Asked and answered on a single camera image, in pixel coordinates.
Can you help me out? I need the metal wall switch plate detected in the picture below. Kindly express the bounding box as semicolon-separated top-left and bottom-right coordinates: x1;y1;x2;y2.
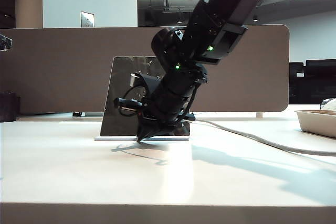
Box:
80;11;96;28

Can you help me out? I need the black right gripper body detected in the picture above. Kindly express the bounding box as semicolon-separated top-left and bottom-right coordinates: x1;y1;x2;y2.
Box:
113;77;196;128

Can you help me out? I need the brown desk divider panel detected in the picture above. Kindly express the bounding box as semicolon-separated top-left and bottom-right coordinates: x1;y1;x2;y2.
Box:
0;24;290;116

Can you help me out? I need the beige paper pulp tray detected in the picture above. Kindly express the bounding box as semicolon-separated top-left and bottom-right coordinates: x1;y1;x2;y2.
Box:
293;109;336;139

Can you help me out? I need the grey cable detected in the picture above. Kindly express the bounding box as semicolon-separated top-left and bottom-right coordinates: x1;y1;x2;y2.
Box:
195;118;336;157

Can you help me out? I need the white crumpled bag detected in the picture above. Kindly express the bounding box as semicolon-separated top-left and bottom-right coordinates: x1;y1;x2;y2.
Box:
319;98;336;111

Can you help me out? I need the small black chair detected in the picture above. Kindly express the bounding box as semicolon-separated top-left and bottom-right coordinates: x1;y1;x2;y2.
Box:
288;62;306;105

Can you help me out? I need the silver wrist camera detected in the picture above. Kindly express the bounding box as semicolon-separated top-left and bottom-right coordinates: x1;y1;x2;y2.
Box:
129;72;158;96

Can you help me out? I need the dark round container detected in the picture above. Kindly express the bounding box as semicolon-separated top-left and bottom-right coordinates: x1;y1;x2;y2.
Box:
0;92;21;123

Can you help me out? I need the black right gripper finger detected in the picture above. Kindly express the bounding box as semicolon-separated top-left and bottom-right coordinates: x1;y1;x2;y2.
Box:
135;124;159;143
143;122;185;141

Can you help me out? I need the large black chair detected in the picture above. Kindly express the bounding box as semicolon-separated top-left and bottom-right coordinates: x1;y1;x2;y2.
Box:
304;59;336;105

